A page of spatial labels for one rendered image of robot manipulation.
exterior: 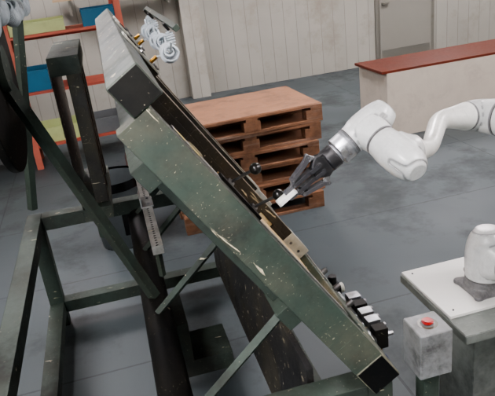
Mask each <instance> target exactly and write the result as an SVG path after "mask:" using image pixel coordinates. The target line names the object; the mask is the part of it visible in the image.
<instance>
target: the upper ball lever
mask: <svg viewBox="0 0 495 396"><path fill-rule="evenodd" d="M261 170H262V167H261V165H260V164H259V163H252V164H251V165H250V167H249V170H248V171H247V172H245V173H243V174H241V175H240V176H238V177H236V178H234V179H233V180H232V179H231V178H227V181H228V182H229V183H230V184H231V185H232V186H234V184H235V183H234V182H235V181H237V180H239V179H241V178H242V177H244V176H246V175H248V174H250V173H252V174H259V173H260V172H261Z"/></svg>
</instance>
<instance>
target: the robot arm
mask: <svg viewBox="0 0 495 396"><path fill-rule="evenodd" d="M395 116H396V114H395V112H394V109H393V108H392V107H391V106H390V105H388V104H387V103H386V102H384V101H381V100H376V101H373V102H372V103H370V104H367V105H366V106H365V107H364V108H362V109H361V110H359V111H358V112H356V113H355V114H354V115H353V116H352V117H351V118H350V119H349V120H348V121H347V122H346V124H345V126H344V127H343V128H342V129H341V130H340V131H339V132H338V133H337V134H336V135H334V136H333V137H332V138H331V139H330V140H329V141H328V143H329V145H326V146H325V147H324V148H323V149H322V150H321V151H320V152H319V153H318V154H316V155H313V156H310V155H308V154H304V157H303V159H302V162H301V163H300V164H299V165H298V166H297V168H296V169H295V171H294V172H293V173H292V175H291V177H290V178H289V181H290V185H289V186H288V187H287V188H286V189H285V190H284V191H283V193H284V194H283V195H282V196H280V197H279V198H278V199H277V200H276V202H277V204H278V205H279V206H280V207H282V206H283V205H284V204H286V203H287V202H288V201H289V200H290V201H292V200H294V199H295V198H296V197H297V196H298V195H302V196H308V195H309V194H311V193H313V192H315V191H316V190H318V189H320V188H321V187H323V186H325V185H331V182H330V176H331V174H332V172H333V171H334V170H336V169H337V168H338V167H340V166H341V165H342V164H343V161H345V162H346V163H348V162H349V161H350V160H351V159H352V158H354V157H355V156H356V155H357V154H358V153H359V152H360V151H361V150H362V149H363V150H365V151H366V152H368V153H369V154H370V155H371V156H372V157H373V158H374V160H375V161H376V162H377V163H378V164H379V165H380V166H381V167H383V168H384V169H385V170H386V171H388V172H389V173H390V174H392V175H393V176H395V177H396V178H399V179H401V180H404V181H407V182H411V181H415V180H417V179H419V178H421V177H422V176H423V175H424V173H425V172H426V170H427V158H429V157H431V156H433V155H434V154H435V153H436V152H437V151H438V149H439V147H440V144H441V142H442V139H443V136H444V133H445V131H446V129H457V130H472V131H478V132H480V133H484V134H489V135H493V136H495V98H490V99H475V100H470V101H465V102H462V103H459V104H456V105H454V106H452V107H449V108H445V109H442V110H441V111H438V112H436V113H435V114H434V115H433V116H432V117H431V118H430V119H429V121H428V124H427V128H426V131H425V134H424V137H423V140H422V138H421V137H419V136H417V135H415V134H408V133H406V132H403V131H396V130H395V129H394V128H393V127H392V126H393V124H394V121H395ZM310 161H311V163H310V166H309V167H307V169H306V170H305V171H304V169H305V168H306V166H307V165H308V163H309V162H310ZM303 171H304V172H303ZM302 172H303V173H302ZM310 175H311V176H310ZM324 177H325V178H324ZM319 178H323V180H320V181H318V182H316V183H314V182H315V181H317V180H318V179H319ZM313 183H314V184H313ZM300 184H301V185H300ZM298 186H299V187H298ZM297 187H298V188H297ZM296 188H297V189H296ZM453 283H455V284H458V285H459V286H461V287H462V288H463V289H464V290H465V291H466V292H467V293H469V294H470V295H471V296H472V297H473V298H474V300H475V301H477V302H481V301H483V300H485V299H490V298H493V297H495V225H492V224H482V225H477V226H476V227H475V228H474V229H473V230H472V231H471V232H470V234H469V236H468V238H467V241H466V244H465V250H464V277H455V278H454V279H453Z"/></svg>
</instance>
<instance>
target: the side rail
mask: <svg viewBox="0 0 495 396"><path fill-rule="evenodd" d="M116 136H117V138H118V139H119V140H120V141H121V142H122V143H123V144H124V145H125V146H126V147H127V148H128V149H129V150H130V151H131V152H132V153H133V154H134V155H135V156H136V157H137V158H138V159H139V160H140V161H141V162H142V163H143V164H144V165H145V166H146V167H147V168H148V169H149V170H150V171H151V172H152V173H153V174H154V175H155V176H156V177H157V178H158V179H159V180H160V181H161V182H162V183H163V184H164V185H165V186H166V187H167V188H168V189H169V190H170V191H171V192H172V193H173V194H174V195H175V196H176V197H177V198H178V199H179V200H180V201H181V202H182V203H183V204H184V205H185V206H186V207H187V208H188V209H189V210H190V211H191V212H192V213H193V214H194V215H195V216H196V217H197V218H198V219H199V220H200V221H201V222H202V223H203V224H204V225H205V226H206V227H207V228H208V229H209V230H210V231H211V232H212V233H213V234H214V235H215V236H216V237H217V238H218V239H219V240H220V241H221V242H222V243H223V244H224V245H225V246H226V247H227V248H228V249H229V250H230V251H231V252H232V253H233V254H234V255H235V256H236V257H237V258H238V259H239V260H240V261H241V262H243V263H244V264H245V265H246V266H247V267H248V268H249V269H250V270H251V271H252V272H253V273H254V274H255V275H256V276H257V277H258V278H259V279H260V280H261V281H262V282H263V283H264V284H265V285H266V286H267V287H268V288H269V289H270V290H271V291H272V292H273V293H274V294H275V295H276V296H277V297H278V298H279V299H280V300H281V301H282V302H283V303H284V304H285V305H286V306H287V307H288V308H289V309H290V310H291V311H292V312H293V313H294V314H295V315H296V316H297V317H298V318H299V319H300V320H301V321H302V322H303V323H304V324H305V325H306V326H307V327H308V328H309V329H310V330H311V331H312V332H313V333H314V334H315V335H316V336H317V337H318V338H319V339H320V340H321V341H322V342H323V343H324V344H325V345H326V346H327V347H328V348H329V349H330V350H331V351H332V352H333V353H334V354H335V355H336V356H337V357H338V358H339V359H340V360H341V361H342V362H343V363H344V364H345V365H346V366H347V367H348V368H349V369H350V370H351V371H352V372H353V373H354V374H355V375H357V374H358V373H359V372H360V371H361V370H362V369H364V368H365V367H366V366H367V365H369V364H370V363H371V362H372V361H374V360H375V359H376V358H377V357H378V356H380V355H381V353H380V351H379V350H378V348H377V347H376V346H375V344H374V343H373V342H372V341H371V340H370V339H369V338H368V336H367V335H366V334H365V333H364V332H363V331H362V330H361V329H360V328H359V327H358V326H357V325H356V324H355V323H354V322H353V321H352V320H351V319H350V318H349V317H348V316H347V315H346V314H345V313H344V311H343V310H342V309H341V308H340V307H339V306H338V305H337V304H336V303H335V302H334V301H333V300H332V298H331V297H330V296H329V295H328V294H327V293H326V292H325V291H324V290H323V289H322V288H321V286H320V285H319V284H318V283H317V282H316V281H315V280H314V279H313V278H312V277H311V276H310V275H309V274H308V273H307V272H306V271H305V270H304V269H303V268H302V267H301V266H300V265H299V264H298V263H297V261H296V260H295V259H294V258H293V257H292V256H291V255H290V254H289V253H288V252H287V251H286V250H285V248H284V247H283V246H282V245H281V244H280V243H279V242H278V241H277V240H276V239H275V238H274V237H273V235H272V234H271V233H270V232H269V231H268V230H267V229H266V228H265V227H264V226H263V225H262V224H261V222H260V221H259V220H258V219H257V218H256V217H255V216H254V215H253V214H252V213H251V212H250V211H249V210H248V209H247V208H246V207H245V206H244V205H243V204H242V203H241V202H240V201H239V200H238V199H237V197H236V196H235V195H234V194H233V193H232V192H231V191H230V190H229V189H228V188H227V187H226V185H225V184H224V183H223V182H222V181H221V180H220V179H219V178H218V177H217V176H216V175H215V174H214V172H213V171H212V170H211V169H210V168H209V167H208V166H207V165H206V164H205V163H204V162H203V161H202V159H201V158H200V157H199V156H198V155H197V154H196V153H195V152H194V151H193V150H192V149H191V148H190V147H189V146H188V145H187V144H186V143H185V142H184V141H183V140H182V139H181V138H180V137H179V136H178V134H177V133H176V132H175V131H174V130H173V129H172V128H171V127H170V126H169V125H168V124H167V123H166V121H165V120H164V119H163V118H162V117H161V116H160V115H159V114H158V113H157V112H156V111H155V110H154V108H153V107H152V106H151V105H149V106H148V107H147V108H146V109H145V110H144V111H143V112H142V113H141V114H140V115H139V116H138V117H136V118H135V119H133V118H132V117H130V118H129V119H128V120H127V121H126V122H125V123H123V124H122V125H121V126H120V127H119V128H118V129H117V130H116Z"/></svg>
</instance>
